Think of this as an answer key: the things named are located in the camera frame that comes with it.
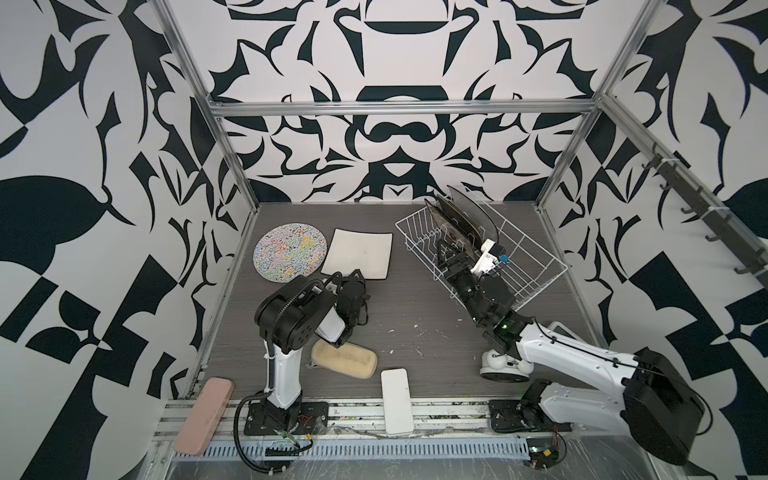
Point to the colourful speckled round plate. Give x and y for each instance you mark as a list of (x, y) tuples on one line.
[(288, 251)]

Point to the white wire dish rack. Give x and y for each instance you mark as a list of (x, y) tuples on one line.
[(533, 265)]

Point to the dark glass plate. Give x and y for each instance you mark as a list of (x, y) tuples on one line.
[(475, 214)]

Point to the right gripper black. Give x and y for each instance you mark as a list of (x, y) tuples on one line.
[(455, 265)]

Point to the wall hook rail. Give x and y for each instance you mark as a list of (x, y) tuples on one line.
[(701, 203)]

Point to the white round gadget black base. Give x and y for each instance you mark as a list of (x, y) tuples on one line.
[(503, 368)]

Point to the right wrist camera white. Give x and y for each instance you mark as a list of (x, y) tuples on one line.
[(492, 256)]

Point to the white slotted cable duct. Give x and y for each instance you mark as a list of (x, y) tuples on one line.
[(326, 449)]

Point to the pink eraser block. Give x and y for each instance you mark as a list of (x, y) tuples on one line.
[(202, 422)]

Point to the white rectangular box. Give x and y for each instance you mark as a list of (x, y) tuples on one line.
[(397, 406)]

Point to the floral square plate black rim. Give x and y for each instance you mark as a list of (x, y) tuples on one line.
[(457, 224)]

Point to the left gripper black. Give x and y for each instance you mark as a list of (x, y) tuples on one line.
[(350, 281)]

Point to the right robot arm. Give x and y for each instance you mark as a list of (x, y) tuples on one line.
[(641, 395)]

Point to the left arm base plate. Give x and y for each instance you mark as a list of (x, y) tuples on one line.
[(301, 418)]

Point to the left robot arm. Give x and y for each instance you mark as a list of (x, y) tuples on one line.
[(330, 308)]

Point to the beige sponge case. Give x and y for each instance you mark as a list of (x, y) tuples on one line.
[(349, 359)]

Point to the white square plate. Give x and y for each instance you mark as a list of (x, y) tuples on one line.
[(370, 253)]

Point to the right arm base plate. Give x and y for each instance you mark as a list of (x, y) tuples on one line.
[(518, 416)]

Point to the white scale with display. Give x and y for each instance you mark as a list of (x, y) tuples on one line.
[(561, 329)]

